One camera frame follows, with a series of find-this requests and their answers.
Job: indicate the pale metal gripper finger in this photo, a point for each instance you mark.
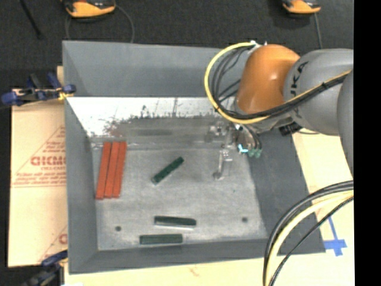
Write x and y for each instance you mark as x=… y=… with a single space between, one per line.
x=230 y=163
x=220 y=165

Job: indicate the grey metal bin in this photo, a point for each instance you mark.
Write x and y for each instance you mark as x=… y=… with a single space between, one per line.
x=178 y=195

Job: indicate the dark green flat block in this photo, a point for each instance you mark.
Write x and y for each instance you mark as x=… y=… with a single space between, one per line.
x=161 y=239
x=175 y=220
x=167 y=170

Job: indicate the red-brown flat block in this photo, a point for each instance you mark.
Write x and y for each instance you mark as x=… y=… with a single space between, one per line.
x=103 y=171
x=111 y=170
x=119 y=169

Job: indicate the brown cardboard board red print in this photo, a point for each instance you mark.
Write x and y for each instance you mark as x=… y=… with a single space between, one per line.
x=35 y=189

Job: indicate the black cylinder on white bracket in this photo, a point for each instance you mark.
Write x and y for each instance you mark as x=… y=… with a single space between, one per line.
x=288 y=129

